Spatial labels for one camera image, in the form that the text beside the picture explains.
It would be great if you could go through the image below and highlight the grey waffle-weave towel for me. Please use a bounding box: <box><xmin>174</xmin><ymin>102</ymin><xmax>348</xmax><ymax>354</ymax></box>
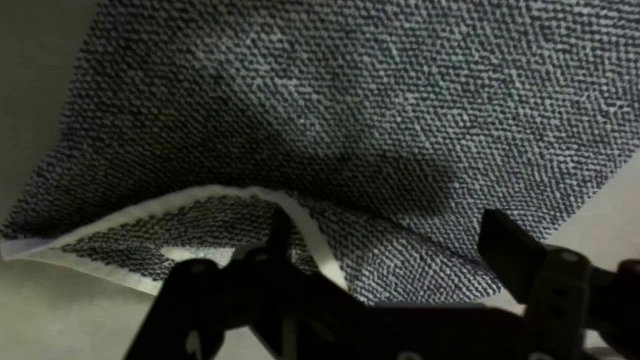
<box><xmin>0</xmin><ymin>0</ymin><xmax>640</xmax><ymax>307</ymax></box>

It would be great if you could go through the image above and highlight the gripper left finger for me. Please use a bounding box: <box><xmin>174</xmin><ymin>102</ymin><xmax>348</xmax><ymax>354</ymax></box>
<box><xmin>124</xmin><ymin>207</ymin><xmax>381</xmax><ymax>360</ymax></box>

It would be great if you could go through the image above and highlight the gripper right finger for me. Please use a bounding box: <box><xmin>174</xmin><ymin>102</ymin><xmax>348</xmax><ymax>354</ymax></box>
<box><xmin>477</xmin><ymin>209</ymin><xmax>640</xmax><ymax>360</ymax></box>

